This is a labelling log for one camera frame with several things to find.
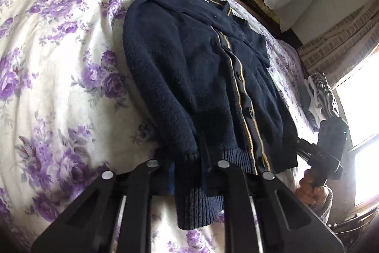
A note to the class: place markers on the person's right forearm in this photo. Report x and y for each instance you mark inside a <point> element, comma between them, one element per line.
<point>325,208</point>

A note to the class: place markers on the person's right hand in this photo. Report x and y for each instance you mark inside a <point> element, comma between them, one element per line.
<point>311,190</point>

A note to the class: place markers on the purple floral bedsheet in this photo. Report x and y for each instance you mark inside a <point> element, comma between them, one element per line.
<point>59,63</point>

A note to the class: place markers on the window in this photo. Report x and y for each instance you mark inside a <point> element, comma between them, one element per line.
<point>364,122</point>

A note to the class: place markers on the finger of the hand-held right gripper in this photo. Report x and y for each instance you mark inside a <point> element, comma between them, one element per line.
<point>308,149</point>

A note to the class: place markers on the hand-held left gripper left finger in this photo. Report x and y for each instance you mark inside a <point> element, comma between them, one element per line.
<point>148,182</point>

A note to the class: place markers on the black white striped garment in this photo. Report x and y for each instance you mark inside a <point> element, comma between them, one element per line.
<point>321,96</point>

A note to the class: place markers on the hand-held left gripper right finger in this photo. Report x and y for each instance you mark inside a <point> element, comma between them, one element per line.
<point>228,182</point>

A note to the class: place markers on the navy knit cardigan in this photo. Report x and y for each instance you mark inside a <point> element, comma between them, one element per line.
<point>183,69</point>

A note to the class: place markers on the brick pattern curtain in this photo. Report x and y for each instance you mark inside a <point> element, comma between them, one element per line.
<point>337,39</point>

